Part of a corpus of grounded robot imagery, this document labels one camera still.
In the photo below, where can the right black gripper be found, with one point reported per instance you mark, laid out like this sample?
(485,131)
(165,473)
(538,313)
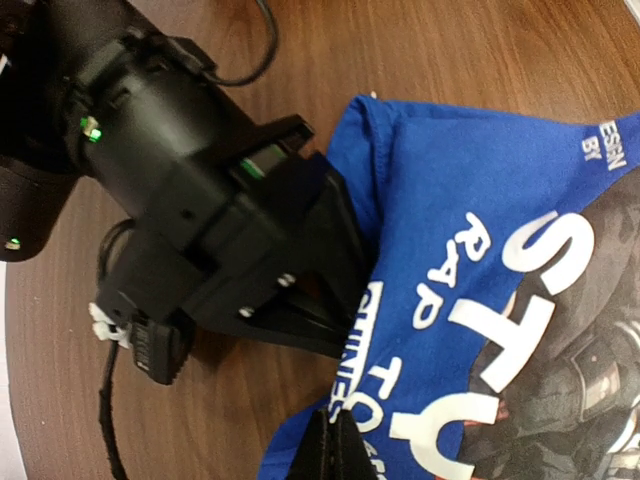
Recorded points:
(228,215)

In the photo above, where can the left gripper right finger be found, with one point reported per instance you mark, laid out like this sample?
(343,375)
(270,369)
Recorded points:
(351,460)

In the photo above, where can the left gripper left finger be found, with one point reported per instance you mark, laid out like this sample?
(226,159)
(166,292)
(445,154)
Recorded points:
(314,458)

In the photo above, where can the blue garment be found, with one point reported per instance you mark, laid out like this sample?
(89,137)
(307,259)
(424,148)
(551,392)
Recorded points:
(498,335)

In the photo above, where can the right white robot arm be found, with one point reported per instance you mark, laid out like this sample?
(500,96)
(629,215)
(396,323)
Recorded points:
(68,69)

